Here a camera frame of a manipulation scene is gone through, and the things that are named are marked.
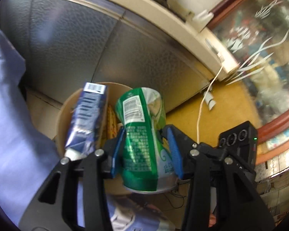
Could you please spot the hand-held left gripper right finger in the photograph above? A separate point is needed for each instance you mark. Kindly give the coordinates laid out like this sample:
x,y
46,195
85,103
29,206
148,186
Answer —
x,y
174,154

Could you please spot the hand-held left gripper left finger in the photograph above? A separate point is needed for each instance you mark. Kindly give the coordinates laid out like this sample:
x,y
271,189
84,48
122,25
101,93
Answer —
x,y
116,154

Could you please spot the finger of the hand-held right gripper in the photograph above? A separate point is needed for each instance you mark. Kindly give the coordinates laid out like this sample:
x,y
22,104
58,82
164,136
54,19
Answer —
x,y
209,149

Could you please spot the green drink can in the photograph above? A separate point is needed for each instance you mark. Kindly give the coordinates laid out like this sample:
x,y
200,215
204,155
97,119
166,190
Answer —
x,y
139,137

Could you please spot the yellow snack wrapper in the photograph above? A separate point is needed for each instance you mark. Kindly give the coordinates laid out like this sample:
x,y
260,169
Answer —
x,y
111,122

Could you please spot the blue drink carton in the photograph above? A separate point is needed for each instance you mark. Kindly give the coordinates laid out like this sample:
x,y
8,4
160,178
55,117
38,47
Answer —
x,y
86,115

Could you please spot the beige round bin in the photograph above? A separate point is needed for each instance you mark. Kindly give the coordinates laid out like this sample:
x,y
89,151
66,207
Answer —
x,y
65,115

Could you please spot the stacked cardboard boxes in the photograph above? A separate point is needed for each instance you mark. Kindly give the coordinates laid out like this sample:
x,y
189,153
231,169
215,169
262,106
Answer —
x,y
279,173

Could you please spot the glass door with fish decals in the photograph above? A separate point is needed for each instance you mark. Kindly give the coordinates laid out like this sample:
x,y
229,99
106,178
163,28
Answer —
x,y
267,53

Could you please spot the grey kitchen counter cabinet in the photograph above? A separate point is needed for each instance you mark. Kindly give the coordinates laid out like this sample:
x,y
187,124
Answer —
x,y
86,41

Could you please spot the blue printed tablecloth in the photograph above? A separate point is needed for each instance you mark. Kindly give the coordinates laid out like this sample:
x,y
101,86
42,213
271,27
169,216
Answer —
x,y
9,101

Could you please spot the white plastic holder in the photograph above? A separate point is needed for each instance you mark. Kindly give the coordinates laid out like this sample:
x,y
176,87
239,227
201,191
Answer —
x,y
202,15

